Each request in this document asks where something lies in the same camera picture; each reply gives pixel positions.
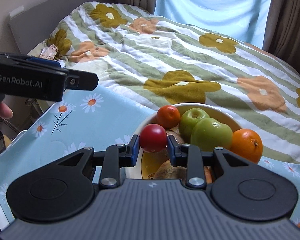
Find large yellowish russet apple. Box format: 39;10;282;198
153;160;186;181

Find small green apple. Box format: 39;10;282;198
190;118;233;151

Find round red cherry tomato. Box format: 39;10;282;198
139;124;167;153

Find small tangerine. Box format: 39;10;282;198
204;166;212;184
156;105;181;129

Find medium orange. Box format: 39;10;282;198
230;129;263;164

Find brown kiwi with sticker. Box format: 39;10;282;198
166;126;185;144

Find person's left hand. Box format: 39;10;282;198
0;102;13;119

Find small patterned cloth pouch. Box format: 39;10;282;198
39;44;59;60

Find cream yellow ceramic bowl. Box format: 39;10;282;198
126;102;242;179

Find blue daisy tablecloth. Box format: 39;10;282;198
0;84;300;233

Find grey bed headboard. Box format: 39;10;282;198
8;0;112;54

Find striped floral duvet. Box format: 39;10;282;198
30;2;300;163

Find light blue window sheet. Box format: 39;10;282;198
154;0;271;48

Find brown right curtain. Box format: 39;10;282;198
263;0;300;74

